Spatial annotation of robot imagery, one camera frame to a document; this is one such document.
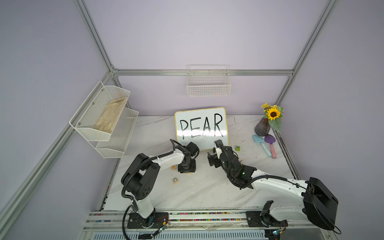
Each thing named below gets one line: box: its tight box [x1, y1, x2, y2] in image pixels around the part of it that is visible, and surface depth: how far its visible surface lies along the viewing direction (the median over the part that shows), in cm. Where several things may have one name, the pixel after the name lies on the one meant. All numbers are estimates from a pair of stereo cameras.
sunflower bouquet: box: [261, 102, 284, 133], surface depth 92 cm
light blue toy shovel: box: [252, 134, 272, 157], surface depth 106 cm
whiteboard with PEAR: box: [174, 107, 229, 151], surface depth 100 cm
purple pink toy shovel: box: [264, 134, 277, 159], surface depth 105 cm
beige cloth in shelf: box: [94, 96, 128, 134], surface depth 81 cm
